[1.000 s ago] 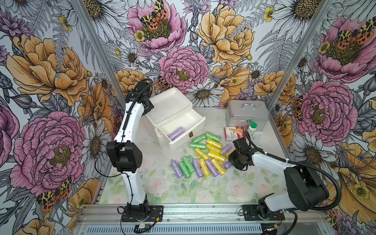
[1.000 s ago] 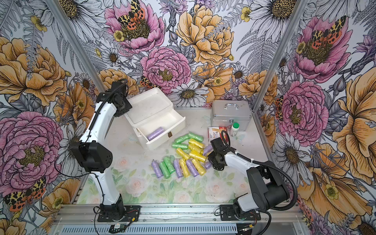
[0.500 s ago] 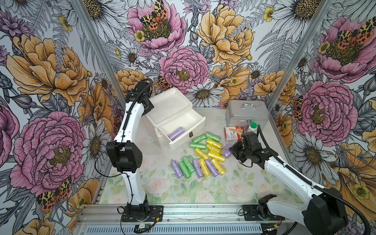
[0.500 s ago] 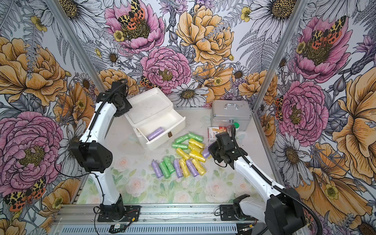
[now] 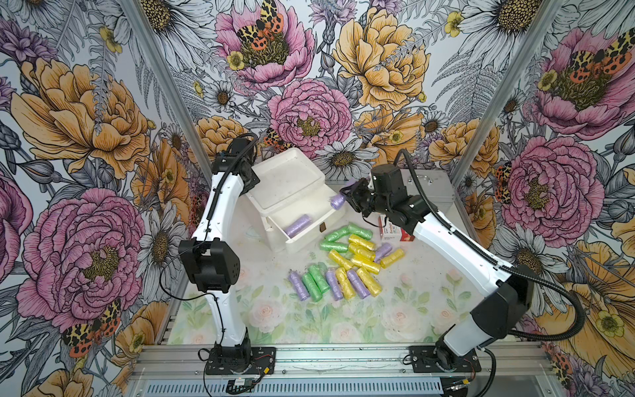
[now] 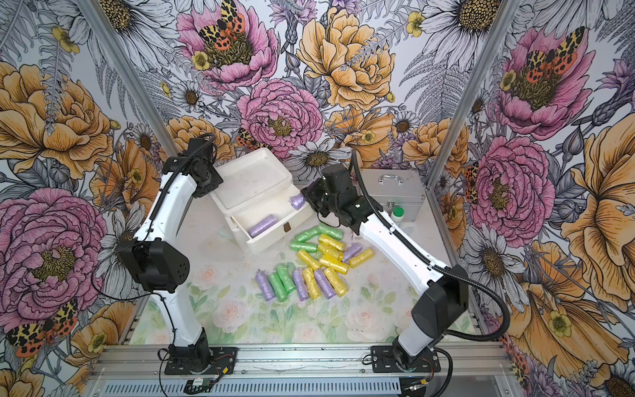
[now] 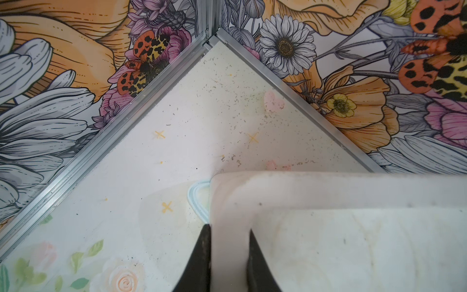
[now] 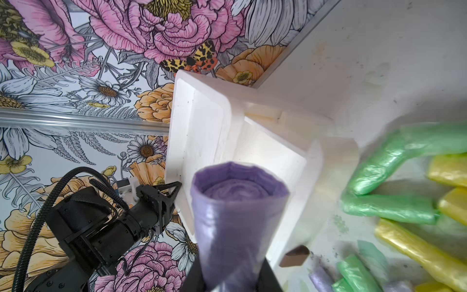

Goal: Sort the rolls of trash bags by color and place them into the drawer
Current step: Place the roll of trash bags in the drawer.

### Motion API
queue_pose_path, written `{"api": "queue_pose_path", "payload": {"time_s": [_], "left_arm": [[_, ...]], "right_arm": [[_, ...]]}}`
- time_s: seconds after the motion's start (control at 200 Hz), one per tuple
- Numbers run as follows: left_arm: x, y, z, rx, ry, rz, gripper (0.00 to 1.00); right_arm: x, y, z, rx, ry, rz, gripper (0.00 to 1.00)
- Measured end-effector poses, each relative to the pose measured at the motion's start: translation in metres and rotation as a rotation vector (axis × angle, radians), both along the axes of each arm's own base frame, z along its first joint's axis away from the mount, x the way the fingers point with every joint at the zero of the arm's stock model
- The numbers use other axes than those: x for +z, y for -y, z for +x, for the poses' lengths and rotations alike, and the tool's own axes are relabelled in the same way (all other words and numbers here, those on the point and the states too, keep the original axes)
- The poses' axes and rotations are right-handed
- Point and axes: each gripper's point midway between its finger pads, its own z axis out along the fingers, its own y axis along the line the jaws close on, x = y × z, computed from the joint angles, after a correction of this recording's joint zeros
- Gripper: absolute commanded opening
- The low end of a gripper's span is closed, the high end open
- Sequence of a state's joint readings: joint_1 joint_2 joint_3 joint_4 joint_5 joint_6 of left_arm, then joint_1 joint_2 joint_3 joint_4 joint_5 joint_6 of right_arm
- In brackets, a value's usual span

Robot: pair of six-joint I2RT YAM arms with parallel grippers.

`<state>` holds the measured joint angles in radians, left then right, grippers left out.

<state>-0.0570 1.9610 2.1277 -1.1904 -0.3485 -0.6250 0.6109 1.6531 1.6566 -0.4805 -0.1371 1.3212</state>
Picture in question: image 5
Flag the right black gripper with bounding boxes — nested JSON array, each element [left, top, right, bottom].
[[339, 178, 392, 219]]

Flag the purple trash bag roll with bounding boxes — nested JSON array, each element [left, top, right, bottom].
[[330, 194, 347, 210], [347, 270, 370, 299], [326, 269, 344, 301], [288, 271, 310, 301], [284, 214, 312, 238]]

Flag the white pulled-out drawer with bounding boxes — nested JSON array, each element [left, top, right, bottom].
[[266, 185, 345, 254]]

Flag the white drawer cabinet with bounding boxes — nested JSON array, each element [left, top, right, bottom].
[[236, 148, 326, 248]]

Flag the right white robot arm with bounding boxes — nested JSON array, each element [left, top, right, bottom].
[[339, 165, 534, 372]]

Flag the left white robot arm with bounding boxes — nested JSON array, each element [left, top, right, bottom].
[[179, 132, 260, 367]]

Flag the green trash bag roll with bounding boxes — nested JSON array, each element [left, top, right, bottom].
[[319, 241, 349, 253], [324, 226, 350, 243], [309, 265, 331, 294], [347, 223, 373, 241], [302, 272, 322, 302]]

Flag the red white cardboard box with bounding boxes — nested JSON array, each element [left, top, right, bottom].
[[379, 216, 414, 243]]

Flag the silver metal case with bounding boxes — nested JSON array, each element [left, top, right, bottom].
[[415, 170, 455, 215]]

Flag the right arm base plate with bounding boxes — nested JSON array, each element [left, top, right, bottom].
[[408, 345, 482, 374]]

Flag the black corrugated cable right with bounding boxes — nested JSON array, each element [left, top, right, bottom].
[[393, 148, 587, 342]]

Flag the aluminium front rail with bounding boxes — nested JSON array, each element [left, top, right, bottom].
[[131, 342, 552, 380]]

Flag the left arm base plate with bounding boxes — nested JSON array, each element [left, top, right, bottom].
[[204, 346, 277, 375]]

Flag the left aluminium corner post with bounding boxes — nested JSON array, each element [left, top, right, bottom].
[[122, 1, 213, 183]]

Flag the aluminium corner post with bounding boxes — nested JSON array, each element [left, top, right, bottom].
[[450, 0, 567, 185], [122, 1, 213, 183]]

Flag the right aluminium corner post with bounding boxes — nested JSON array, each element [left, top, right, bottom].
[[450, 0, 567, 185]]

